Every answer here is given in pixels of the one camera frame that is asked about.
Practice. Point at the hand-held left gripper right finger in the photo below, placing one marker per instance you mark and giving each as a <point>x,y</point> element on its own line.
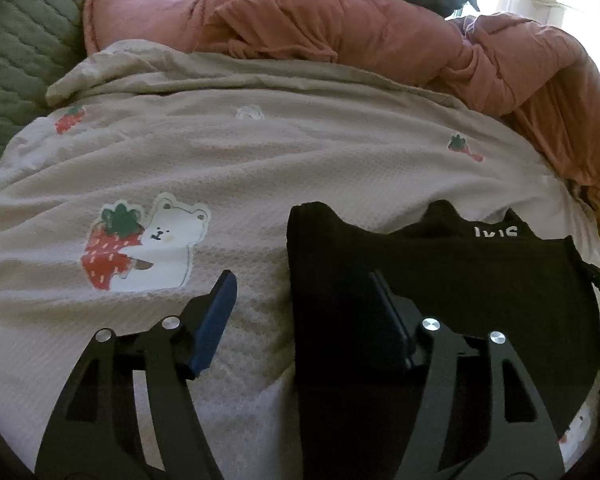
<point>392,315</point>

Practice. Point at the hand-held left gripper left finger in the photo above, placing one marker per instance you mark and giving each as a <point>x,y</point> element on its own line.
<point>215,325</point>

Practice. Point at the black sweater with orange cuffs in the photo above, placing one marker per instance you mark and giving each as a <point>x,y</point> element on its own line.
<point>480,270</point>

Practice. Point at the strawberry bear print bedsheet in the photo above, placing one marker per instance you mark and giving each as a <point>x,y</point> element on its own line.
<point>280,150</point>

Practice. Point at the pink comforter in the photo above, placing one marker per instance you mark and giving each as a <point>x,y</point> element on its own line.
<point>380,25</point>

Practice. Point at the pink ruffled pillow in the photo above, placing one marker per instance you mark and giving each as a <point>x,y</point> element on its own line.
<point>145,15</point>

